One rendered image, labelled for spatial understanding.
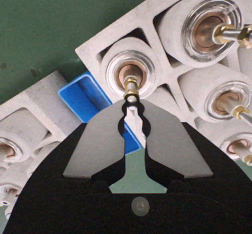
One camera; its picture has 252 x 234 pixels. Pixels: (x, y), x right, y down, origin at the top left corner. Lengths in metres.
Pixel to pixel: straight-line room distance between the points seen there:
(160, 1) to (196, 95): 0.16
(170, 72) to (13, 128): 0.34
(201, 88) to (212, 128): 0.12
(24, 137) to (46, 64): 0.26
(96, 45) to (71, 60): 0.23
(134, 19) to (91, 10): 0.21
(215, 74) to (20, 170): 0.52
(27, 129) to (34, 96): 0.08
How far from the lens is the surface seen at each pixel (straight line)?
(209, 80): 0.27
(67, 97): 0.43
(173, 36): 0.22
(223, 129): 0.34
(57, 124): 0.40
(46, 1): 0.51
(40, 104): 0.39
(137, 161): 0.73
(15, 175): 0.51
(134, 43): 0.21
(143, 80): 0.22
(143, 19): 0.28
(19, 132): 0.37
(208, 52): 0.24
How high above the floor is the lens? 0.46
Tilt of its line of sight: 60 degrees down
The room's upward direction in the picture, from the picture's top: 179 degrees counter-clockwise
